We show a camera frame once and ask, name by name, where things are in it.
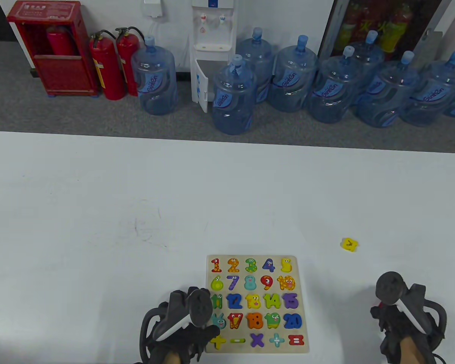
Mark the person's right forearm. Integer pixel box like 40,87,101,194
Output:
399,337,427,364

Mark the person's left hand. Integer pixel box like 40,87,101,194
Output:
151,286,221,364

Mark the lime green math block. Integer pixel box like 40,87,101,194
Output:
264,292,283,310

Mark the person's right hand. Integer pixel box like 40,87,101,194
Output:
370,284,447,364

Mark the black glove cable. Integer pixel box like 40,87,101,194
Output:
425,299,449,364
133,305,164,364

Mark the large blue math block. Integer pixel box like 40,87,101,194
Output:
283,312,303,330

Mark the row of blue water jugs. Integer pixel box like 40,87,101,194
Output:
130,27,455,136

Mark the orange math block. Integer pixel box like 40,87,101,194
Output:
246,312,265,330

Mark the wooden math block puzzle board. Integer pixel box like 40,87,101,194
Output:
206,255,310,354

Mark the white water dispenser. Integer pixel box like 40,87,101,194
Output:
190,0,238,113

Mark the white wall socket box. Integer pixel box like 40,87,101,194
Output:
143,0,163,17

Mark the red fire extinguisher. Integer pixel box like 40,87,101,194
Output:
115,26,144,97
47,26,76,57
89,30,126,101

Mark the glass door fire hose cabinet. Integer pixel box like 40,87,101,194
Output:
318,0,455,72

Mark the red fire extinguisher cabinet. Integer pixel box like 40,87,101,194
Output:
6,0,99,97

